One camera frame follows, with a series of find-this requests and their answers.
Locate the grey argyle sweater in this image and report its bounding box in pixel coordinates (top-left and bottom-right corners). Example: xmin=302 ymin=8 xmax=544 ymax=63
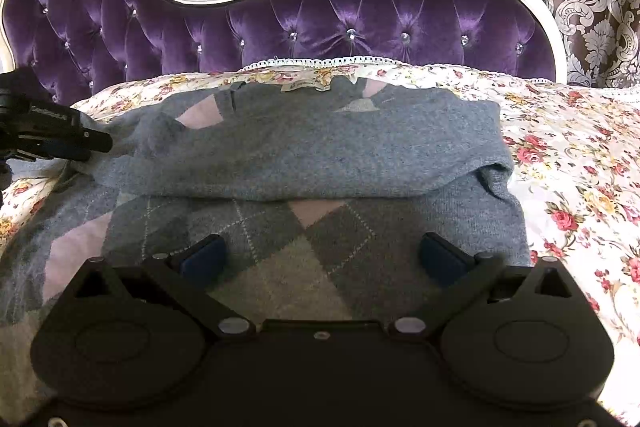
xmin=0 ymin=76 xmax=532 ymax=403

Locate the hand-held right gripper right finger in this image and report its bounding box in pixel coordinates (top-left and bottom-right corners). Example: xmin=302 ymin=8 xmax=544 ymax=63
xmin=388 ymin=232 xmax=574 ymax=341

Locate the floral bedspread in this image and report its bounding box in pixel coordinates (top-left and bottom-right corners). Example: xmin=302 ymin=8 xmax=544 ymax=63
xmin=0 ymin=57 xmax=640 ymax=427

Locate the purple tufted headboard white frame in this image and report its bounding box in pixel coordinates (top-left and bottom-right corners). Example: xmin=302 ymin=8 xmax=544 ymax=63
xmin=0 ymin=0 xmax=568 ymax=108

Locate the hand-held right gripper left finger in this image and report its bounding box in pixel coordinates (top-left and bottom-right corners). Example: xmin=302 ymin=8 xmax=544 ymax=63
xmin=64 ymin=233 xmax=256 ymax=341

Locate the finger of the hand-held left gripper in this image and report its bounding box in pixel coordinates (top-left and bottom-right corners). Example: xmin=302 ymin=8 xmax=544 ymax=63
xmin=29 ymin=104 xmax=114 ymax=162

